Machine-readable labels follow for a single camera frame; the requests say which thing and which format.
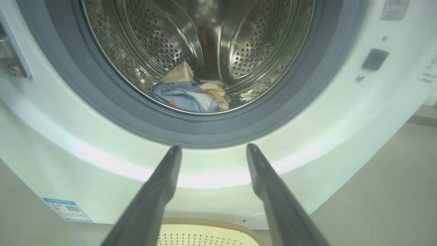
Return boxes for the cream fabric garment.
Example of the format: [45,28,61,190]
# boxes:
[160,61,229,110]

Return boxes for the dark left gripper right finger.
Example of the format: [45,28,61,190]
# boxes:
[246,143,330,246]

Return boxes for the cream perforated laundry basket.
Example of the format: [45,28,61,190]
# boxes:
[158,219,265,246]

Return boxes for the round white filter cover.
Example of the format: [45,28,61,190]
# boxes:
[241,212,267,230]

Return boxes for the metal door hinge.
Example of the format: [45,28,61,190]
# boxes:
[0,20,32,80]

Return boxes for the blue energy label sticker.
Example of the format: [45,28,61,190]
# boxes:
[42,197,93,222]

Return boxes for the grey rubber door gasket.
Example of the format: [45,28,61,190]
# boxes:
[17,0,369,149]

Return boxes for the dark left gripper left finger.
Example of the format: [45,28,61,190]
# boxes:
[101,146,182,246]

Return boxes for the blue cartoon print garment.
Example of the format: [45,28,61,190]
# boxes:
[151,80,221,113]

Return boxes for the small grey rating sticker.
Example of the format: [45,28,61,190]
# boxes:
[381,0,410,20]

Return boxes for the grey wall baseboard strip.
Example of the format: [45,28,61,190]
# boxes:
[408,114,437,128]

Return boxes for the perforated steel washer drum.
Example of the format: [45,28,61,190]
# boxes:
[80,0,316,115]

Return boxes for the white front-load washing machine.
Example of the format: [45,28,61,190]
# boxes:
[0,0,437,230]

